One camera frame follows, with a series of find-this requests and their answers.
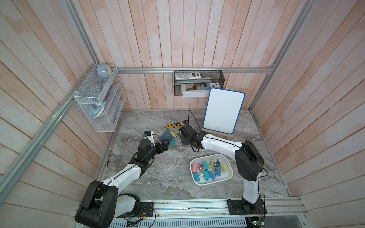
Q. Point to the magazine with photo cover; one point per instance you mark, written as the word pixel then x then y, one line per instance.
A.
pixel 198 89

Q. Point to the white plastic storage box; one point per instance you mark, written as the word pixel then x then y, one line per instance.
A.
pixel 204 177

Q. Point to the white blue item in rack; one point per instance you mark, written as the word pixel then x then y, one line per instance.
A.
pixel 96 110

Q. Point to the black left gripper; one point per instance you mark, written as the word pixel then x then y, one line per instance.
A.
pixel 165 147

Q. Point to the aluminium frame rail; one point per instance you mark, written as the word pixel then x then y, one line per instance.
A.
pixel 294 29
pixel 49 150
pixel 170 70

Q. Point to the aluminium frame rail right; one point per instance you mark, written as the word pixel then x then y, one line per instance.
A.
pixel 294 29

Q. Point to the aluminium frame rail back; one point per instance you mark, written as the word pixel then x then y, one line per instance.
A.
pixel 170 70

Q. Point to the aluminium frame rail left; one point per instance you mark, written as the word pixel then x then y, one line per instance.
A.
pixel 49 150

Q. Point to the white board blue frame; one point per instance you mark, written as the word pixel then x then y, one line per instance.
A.
pixel 223 110

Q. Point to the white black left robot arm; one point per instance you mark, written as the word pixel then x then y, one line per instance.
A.
pixel 104 200

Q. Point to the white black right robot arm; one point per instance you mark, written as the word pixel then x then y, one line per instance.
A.
pixel 249 162

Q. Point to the black mesh wall tray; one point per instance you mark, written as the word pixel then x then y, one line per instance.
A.
pixel 206 77

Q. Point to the small wooden easel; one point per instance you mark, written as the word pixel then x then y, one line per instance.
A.
pixel 218 134

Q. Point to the teal binder clip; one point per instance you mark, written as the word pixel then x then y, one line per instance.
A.
pixel 205 165
pixel 173 142
pixel 196 177

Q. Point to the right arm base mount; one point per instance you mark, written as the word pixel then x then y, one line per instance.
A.
pixel 243 207

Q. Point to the white calculator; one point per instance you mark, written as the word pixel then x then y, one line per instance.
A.
pixel 187 75

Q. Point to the yellow black utility knife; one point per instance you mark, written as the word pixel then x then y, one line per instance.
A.
pixel 174 125

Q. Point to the yellow binder clip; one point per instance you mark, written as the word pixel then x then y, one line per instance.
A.
pixel 212 164
pixel 173 133

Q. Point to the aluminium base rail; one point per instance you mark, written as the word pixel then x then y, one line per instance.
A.
pixel 282 212

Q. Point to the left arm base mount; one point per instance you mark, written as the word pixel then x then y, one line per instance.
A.
pixel 137 208

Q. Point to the white wire mesh shelf rack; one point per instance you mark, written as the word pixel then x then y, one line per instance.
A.
pixel 94 90

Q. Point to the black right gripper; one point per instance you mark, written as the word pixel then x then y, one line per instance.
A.
pixel 182 140

